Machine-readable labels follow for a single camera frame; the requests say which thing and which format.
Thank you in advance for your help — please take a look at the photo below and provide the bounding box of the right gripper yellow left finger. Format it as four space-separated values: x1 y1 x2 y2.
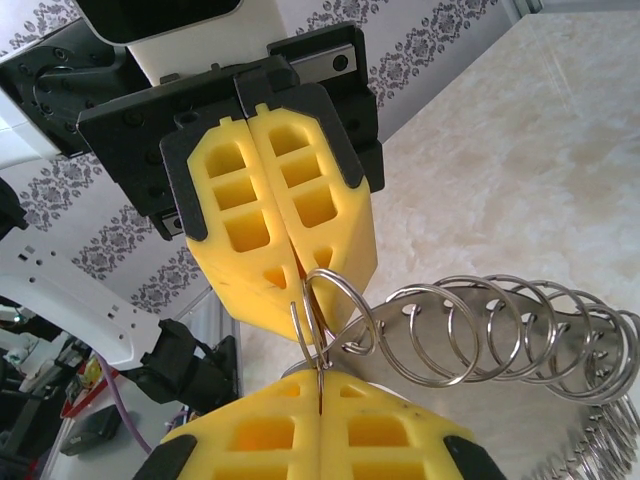
132 369 322 480

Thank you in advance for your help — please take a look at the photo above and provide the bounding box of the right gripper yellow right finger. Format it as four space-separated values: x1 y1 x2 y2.
319 368 501 480

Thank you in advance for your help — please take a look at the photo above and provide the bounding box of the metal key plate with rings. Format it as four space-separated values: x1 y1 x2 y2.
279 267 640 480

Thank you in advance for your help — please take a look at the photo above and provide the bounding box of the small silver split ring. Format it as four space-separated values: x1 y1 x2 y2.
288 277 335 376

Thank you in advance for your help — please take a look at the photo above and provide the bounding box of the black box device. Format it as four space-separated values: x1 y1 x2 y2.
59 403 122 457

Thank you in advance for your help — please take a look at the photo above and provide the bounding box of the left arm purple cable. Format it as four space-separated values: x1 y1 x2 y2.
98 357 154 454

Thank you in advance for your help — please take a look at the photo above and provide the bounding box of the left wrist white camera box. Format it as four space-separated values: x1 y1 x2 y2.
74 0 294 89

